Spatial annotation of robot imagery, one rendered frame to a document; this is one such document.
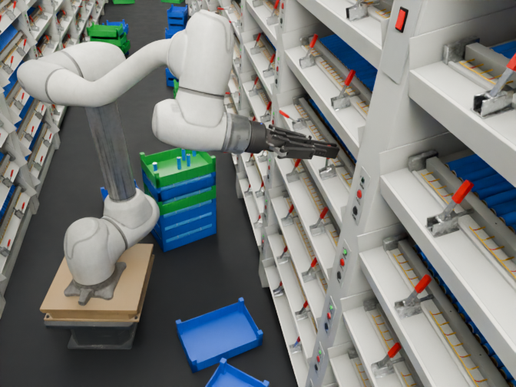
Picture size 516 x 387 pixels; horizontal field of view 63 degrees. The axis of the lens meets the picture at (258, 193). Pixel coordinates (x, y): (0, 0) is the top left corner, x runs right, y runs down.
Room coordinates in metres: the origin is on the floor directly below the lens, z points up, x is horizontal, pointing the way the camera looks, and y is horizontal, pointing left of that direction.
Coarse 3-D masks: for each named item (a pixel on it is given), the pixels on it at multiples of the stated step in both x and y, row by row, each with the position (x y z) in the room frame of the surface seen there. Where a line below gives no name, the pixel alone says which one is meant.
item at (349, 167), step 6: (300, 102) 1.29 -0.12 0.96; (306, 102) 1.27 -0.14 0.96; (300, 108) 1.27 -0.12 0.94; (306, 108) 1.23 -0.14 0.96; (306, 114) 1.23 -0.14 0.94; (312, 114) 1.19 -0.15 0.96; (312, 120) 1.18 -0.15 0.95; (318, 120) 1.15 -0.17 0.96; (312, 126) 1.15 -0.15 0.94; (318, 126) 1.12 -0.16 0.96; (324, 126) 1.11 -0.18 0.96; (324, 132) 1.08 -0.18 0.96; (324, 138) 1.07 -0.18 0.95; (330, 138) 1.04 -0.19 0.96; (342, 150) 0.97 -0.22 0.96; (336, 156) 0.98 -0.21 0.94; (342, 156) 0.95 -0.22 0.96; (342, 162) 0.93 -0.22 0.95; (348, 162) 0.92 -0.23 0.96; (348, 168) 0.90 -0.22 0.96; (354, 168) 0.89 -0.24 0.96
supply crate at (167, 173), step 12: (144, 156) 1.66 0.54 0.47; (156, 156) 1.71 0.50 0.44; (168, 156) 1.75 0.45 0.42; (180, 156) 1.78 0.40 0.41; (192, 156) 1.79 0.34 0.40; (204, 156) 1.77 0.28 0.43; (144, 168) 1.62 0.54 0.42; (168, 168) 1.67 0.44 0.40; (192, 168) 1.61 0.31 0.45; (204, 168) 1.64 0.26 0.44; (156, 180) 1.51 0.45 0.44; (168, 180) 1.54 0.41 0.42; (180, 180) 1.57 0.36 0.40
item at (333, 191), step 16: (288, 96) 1.32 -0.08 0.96; (304, 96) 1.32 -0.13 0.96; (288, 112) 1.28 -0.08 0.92; (304, 112) 1.26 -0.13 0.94; (288, 128) 1.21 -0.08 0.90; (304, 128) 1.16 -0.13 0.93; (304, 160) 1.04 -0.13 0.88; (320, 160) 0.98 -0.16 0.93; (336, 160) 0.97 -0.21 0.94; (336, 176) 0.90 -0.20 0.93; (320, 192) 0.90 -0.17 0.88; (336, 192) 0.84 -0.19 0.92; (336, 208) 0.78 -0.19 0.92
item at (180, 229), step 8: (208, 216) 1.65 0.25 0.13; (216, 216) 1.68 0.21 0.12; (184, 224) 1.58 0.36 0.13; (192, 224) 1.60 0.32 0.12; (200, 224) 1.62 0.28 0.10; (208, 224) 1.65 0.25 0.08; (160, 232) 1.51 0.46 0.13; (168, 232) 1.53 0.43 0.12; (176, 232) 1.55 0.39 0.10; (184, 232) 1.57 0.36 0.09
